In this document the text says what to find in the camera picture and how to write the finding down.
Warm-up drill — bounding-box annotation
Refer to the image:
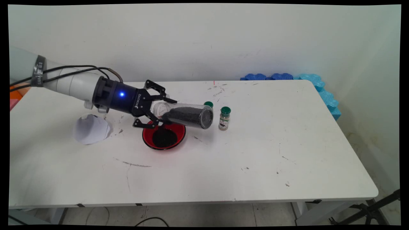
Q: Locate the clear jar with black seeds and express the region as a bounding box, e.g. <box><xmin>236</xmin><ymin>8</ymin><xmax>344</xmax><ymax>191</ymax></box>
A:
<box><xmin>150</xmin><ymin>102</ymin><xmax>214</xmax><ymax>130</ymax></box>

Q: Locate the white table leg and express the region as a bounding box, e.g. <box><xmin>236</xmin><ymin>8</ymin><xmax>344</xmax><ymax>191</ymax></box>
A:
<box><xmin>50</xmin><ymin>208</ymin><xmax>67</xmax><ymax>225</ymax></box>
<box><xmin>291</xmin><ymin>201</ymin><xmax>356</xmax><ymax>226</ymax></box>

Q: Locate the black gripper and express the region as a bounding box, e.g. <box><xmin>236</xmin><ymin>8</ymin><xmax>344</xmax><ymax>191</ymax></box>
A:
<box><xmin>93</xmin><ymin>76</ymin><xmax>178</xmax><ymax>129</ymax></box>

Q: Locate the black tripod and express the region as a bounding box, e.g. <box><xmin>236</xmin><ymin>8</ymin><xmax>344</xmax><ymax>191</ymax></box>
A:
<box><xmin>329</xmin><ymin>189</ymin><xmax>400</xmax><ymax>226</ymax></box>

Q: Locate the black cable with brass connector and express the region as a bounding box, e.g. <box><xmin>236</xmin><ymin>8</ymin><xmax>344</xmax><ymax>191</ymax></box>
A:
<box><xmin>9</xmin><ymin>66</ymin><xmax>124</xmax><ymax>93</ymax></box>

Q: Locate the dark blue foam piece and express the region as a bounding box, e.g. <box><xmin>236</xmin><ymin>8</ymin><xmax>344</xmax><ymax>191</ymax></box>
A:
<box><xmin>240</xmin><ymin>73</ymin><xmax>267</xmax><ymax>81</ymax></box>
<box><xmin>270</xmin><ymin>73</ymin><xmax>294</xmax><ymax>81</ymax></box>

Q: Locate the black floor cable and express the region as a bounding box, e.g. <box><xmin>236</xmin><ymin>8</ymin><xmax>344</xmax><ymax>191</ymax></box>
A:
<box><xmin>134</xmin><ymin>217</ymin><xmax>170</xmax><ymax>227</ymax></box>

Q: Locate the cyan foam mat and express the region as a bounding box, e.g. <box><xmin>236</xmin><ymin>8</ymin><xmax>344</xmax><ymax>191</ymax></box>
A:
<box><xmin>294</xmin><ymin>73</ymin><xmax>342</xmax><ymax>121</ymax></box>

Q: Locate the black camera cable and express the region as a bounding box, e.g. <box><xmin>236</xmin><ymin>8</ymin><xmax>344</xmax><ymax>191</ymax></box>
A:
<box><xmin>9</xmin><ymin>65</ymin><xmax>111</xmax><ymax>87</ymax></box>

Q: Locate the white paper cone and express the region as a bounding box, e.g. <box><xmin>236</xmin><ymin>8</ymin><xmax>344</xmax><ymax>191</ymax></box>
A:
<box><xmin>73</xmin><ymin>114</ymin><xmax>111</xmax><ymax>145</ymax></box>

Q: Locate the black printed strap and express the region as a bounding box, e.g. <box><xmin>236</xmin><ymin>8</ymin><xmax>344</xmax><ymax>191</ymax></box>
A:
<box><xmin>31</xmin><ymin>55</ymin><xmax>47</xmax><ymax>87</ymax></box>

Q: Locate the red bowl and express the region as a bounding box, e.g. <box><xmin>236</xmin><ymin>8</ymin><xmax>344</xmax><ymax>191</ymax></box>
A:
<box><xmin>142</xmin><ymin>120</ymin><xmax>186</xmax><ymax>150</ymax></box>

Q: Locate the orange block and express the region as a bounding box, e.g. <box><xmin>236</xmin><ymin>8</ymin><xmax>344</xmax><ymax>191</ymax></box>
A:
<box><xmin>10</xmin><ymin>84</ymin><xmax>32</xmax><ymax>100</ymax></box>

